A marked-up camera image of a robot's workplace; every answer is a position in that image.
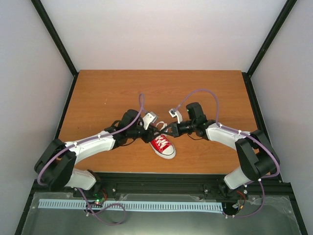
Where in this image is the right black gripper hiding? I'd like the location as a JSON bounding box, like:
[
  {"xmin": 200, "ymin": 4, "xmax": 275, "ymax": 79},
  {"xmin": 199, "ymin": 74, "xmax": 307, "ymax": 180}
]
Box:
[{"xmin": 162, "ymin": 119, "xmax": 196, "ymax": 137}]

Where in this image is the red canvas sneaker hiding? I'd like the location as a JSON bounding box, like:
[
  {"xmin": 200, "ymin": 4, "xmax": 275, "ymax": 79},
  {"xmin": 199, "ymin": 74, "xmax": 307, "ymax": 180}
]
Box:
[{"xmin": 150, "ymin": 134, "xmax": 176, "ymax": 160}]

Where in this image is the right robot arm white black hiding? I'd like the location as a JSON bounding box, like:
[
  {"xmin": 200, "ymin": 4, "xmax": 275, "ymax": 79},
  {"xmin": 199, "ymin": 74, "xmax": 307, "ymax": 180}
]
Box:
[{"xmin": 169, "ymin": 102, "xmax": 280, "ymax": 198}]

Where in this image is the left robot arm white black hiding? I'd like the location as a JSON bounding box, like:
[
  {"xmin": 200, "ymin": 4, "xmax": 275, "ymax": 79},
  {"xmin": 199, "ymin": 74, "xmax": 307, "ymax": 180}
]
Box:
[{"xmin": 34, "ymin": 109, "xmax": 159, "ymax": 197}]

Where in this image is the green lit circuit board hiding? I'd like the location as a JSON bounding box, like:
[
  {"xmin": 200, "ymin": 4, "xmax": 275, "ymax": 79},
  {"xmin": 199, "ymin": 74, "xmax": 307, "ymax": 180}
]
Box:
[{"xmin": 88, "ymin": 189, "xmax": 107, "ymax": 208}]

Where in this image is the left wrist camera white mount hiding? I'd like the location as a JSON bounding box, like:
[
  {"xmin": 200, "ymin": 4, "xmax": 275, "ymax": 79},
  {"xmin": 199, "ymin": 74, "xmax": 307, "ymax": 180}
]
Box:
[{"xmin": 142, "ymin": 112, "xmax": 158, "ymax": 130}]

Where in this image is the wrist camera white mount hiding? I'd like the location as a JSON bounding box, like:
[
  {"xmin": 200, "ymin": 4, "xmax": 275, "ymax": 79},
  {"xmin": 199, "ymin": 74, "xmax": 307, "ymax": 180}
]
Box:
[
  {"xmin": 169, "ymin": 108, "xmax": 183, "ymax": 124},
  {"xmin": 142, "ymin": 112, "xmax": 158, "ymax": 130}
]

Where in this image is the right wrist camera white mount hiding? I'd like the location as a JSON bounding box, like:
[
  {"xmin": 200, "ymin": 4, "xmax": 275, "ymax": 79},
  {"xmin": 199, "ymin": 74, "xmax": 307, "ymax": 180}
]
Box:
[{"xmin": 169, "ymin": 108, "xmax": 183, "ymax": 124}]

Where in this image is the black aluminium frame base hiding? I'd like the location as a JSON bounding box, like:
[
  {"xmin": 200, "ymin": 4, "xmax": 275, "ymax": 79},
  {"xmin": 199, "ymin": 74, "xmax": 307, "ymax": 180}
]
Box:
[{"xmin": 14, "ymin": 70, "xmax": 309, "ymax": 235}]

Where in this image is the light blue cable duct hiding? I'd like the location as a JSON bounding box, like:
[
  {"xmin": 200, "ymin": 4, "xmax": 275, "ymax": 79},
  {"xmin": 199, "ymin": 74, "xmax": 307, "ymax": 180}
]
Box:
[{"xmin": 38, "ymin": 199, "xmax": 223, "ymax": 213}]

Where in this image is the left black frame post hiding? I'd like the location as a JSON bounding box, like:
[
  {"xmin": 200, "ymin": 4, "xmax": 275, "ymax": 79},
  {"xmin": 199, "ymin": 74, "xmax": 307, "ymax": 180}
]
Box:
[{"xmin": 30, "ymin": 0, "xmax": 79, "ymax": 78}]

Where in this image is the black frame post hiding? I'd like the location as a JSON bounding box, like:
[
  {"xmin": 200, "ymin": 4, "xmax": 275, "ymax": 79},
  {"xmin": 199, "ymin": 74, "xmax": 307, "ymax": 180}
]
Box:
[
  {"xmin": 30, "ymin": 0, "xmax": 79, "ymax": 78},
  {"xmin": 246, "ymin": 0, "xmax": 297, "ymax": 78}
]

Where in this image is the right black frame post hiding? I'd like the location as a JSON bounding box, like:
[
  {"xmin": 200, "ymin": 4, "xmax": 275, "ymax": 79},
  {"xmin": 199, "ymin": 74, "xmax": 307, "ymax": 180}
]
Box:
[{"xmin": 246, "ymin": 0, "xmax": 297, "ymax": 78}]

